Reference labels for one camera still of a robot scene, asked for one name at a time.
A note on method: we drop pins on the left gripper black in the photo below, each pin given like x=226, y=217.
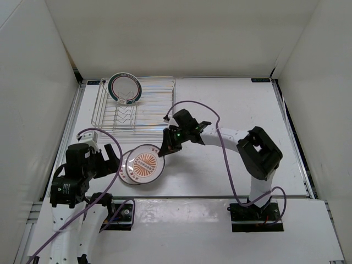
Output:
x=109, y=165

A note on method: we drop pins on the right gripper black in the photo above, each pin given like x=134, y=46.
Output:
x=168, y=145

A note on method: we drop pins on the orange sunburst plate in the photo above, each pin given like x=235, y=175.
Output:
x=143, y=165
x=123, y=172

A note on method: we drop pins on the wire dish rack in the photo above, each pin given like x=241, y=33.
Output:
x=143, y=116

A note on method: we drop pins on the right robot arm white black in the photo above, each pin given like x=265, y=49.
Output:
x=259, y=154

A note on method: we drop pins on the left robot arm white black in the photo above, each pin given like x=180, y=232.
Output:
x=77, y=219

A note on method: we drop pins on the green rimmed back plate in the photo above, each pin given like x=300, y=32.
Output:
x=125, y=88

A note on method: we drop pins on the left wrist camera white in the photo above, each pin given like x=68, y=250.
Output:
x=90, y=138

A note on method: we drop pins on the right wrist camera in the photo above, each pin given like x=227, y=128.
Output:
x=171, y=123

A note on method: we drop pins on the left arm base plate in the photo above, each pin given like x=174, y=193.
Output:
x=122, y=218

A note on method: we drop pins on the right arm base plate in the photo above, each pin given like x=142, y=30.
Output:
x=253, y=219

